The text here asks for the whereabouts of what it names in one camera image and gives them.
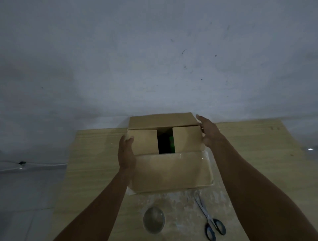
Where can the person's left hand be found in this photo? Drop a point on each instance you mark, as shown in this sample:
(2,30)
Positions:
(126,155)

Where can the person's right hand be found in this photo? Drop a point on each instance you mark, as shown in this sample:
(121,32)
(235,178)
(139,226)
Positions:
(211,132)

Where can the green plastic cup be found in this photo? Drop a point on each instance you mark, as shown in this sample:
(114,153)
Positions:
(171,145)

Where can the brown cardboard box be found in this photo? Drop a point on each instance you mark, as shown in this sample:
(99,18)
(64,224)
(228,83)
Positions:
(171,168)

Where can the clear tape roll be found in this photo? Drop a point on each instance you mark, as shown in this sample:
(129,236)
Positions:
(154,219)

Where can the person's left forearm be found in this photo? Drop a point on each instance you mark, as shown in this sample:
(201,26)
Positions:
(97,211)

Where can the person's right forearm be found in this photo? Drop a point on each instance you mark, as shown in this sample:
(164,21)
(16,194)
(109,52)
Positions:
(260,196)

